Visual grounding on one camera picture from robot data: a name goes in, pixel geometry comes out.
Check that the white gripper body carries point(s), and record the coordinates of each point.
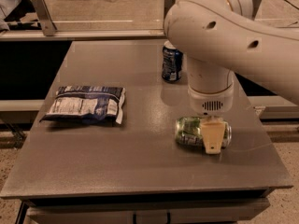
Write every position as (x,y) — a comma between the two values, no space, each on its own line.
(211,103)

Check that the metal rail beam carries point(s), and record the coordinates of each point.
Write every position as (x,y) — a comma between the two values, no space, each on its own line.
(37,35)

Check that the blue chip bag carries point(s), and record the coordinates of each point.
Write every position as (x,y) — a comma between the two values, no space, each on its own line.
(90,103)

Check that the green soda can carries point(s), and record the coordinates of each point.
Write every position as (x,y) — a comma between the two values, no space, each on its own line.
(188,130)

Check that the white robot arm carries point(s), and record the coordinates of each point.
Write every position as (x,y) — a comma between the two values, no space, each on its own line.
(220,38)

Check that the blue soda can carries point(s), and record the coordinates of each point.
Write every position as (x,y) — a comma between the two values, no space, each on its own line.
(172,62)

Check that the left metal bracket post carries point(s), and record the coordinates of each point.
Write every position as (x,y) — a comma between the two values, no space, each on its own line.
(42,12)

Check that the grey table drawer front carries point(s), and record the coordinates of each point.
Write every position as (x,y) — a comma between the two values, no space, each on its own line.
(195,212)

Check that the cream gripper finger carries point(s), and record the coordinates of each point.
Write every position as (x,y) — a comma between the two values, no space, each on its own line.
(212,130)

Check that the middle metal bracket post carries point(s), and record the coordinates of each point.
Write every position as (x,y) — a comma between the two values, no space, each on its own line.
(167,5)

